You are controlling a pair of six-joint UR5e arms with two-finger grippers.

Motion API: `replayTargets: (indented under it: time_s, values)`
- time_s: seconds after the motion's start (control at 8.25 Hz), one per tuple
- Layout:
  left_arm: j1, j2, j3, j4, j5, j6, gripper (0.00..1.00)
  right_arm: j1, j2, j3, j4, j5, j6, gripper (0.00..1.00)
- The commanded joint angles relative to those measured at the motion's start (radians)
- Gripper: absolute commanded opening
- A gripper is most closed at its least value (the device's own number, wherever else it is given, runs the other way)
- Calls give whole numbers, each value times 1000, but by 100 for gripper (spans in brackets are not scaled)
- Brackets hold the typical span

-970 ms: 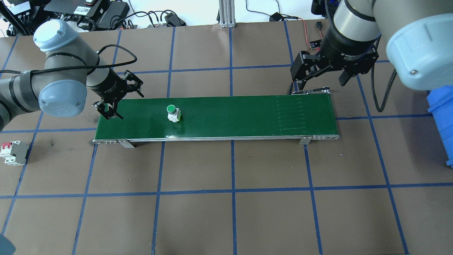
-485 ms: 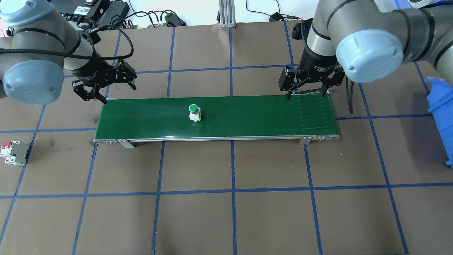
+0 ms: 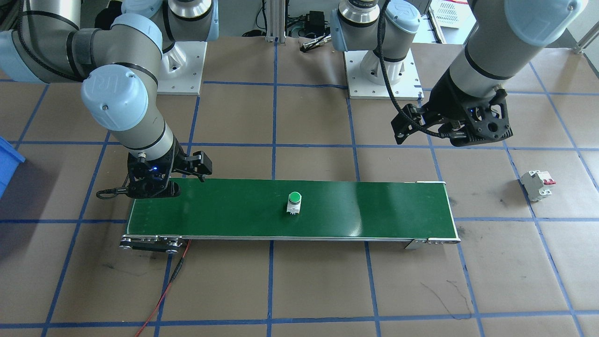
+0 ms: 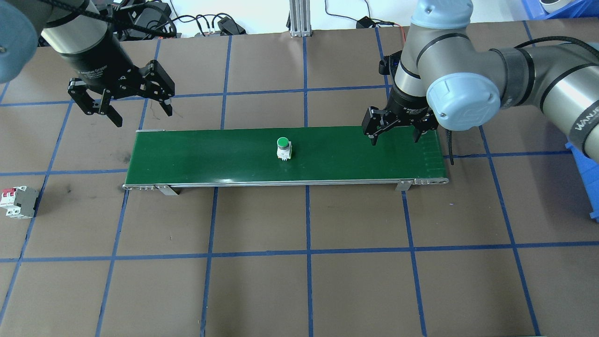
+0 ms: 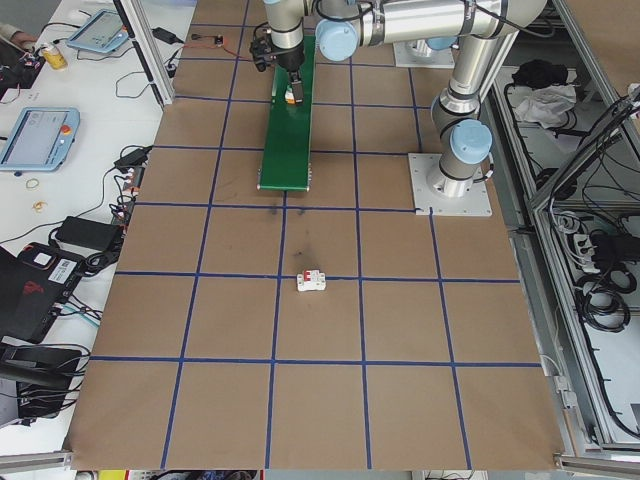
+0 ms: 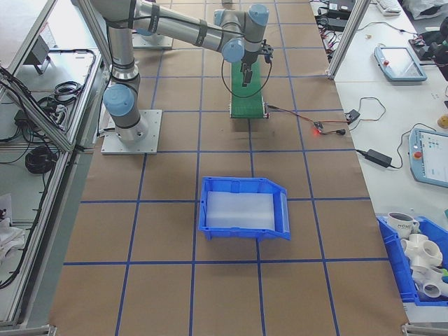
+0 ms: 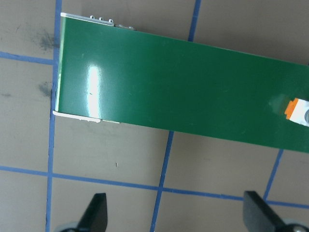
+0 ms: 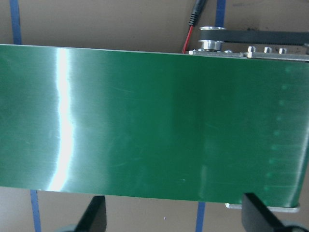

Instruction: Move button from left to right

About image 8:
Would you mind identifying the green belt conveyor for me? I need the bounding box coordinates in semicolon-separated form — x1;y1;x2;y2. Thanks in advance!
0;26;309;213

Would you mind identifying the red and black power cable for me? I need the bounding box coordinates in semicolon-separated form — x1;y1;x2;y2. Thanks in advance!
181;0;208;54

